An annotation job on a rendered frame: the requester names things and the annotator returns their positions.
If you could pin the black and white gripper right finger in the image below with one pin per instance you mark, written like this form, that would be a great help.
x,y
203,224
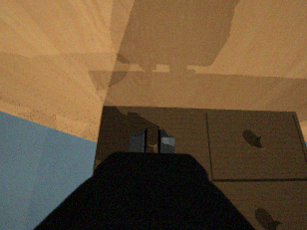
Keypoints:
x,y
165,142

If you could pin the dark brown drawer front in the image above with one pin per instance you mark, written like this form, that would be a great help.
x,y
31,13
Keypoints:
x,y
265,206
250,146
186,125

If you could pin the brown wooden chest of drawers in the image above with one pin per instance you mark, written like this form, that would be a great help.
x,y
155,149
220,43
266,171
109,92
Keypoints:
x,y
256,182

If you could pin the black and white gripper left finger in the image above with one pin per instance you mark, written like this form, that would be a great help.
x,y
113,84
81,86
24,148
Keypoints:
x,y
138,142

